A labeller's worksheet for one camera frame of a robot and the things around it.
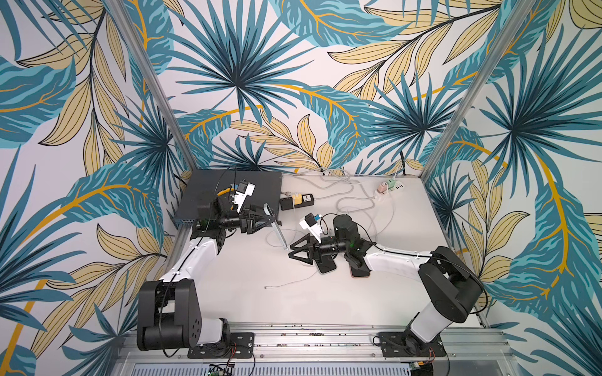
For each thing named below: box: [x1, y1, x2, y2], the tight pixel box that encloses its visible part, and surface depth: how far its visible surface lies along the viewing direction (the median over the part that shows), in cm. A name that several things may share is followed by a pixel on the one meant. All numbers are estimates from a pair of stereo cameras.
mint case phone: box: [315, 254, 337, 274], surface depth 90 cm
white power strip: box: [380, 180, 406, 196], surface depth 116 cm
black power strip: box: [279, 193, 315, 211], surface depth 109 cm
